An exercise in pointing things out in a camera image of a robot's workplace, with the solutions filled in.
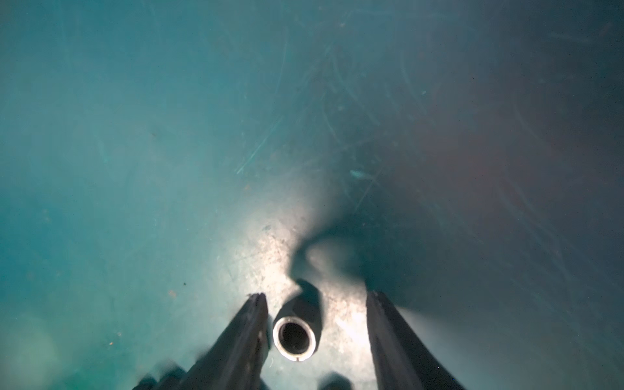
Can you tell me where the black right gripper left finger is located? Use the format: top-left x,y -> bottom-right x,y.
135,293 -> 269,390

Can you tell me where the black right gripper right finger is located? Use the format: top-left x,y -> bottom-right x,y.
367,291 -> 464,390

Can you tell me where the steel hex nut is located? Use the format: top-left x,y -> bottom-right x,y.
271,297 -> 323,362

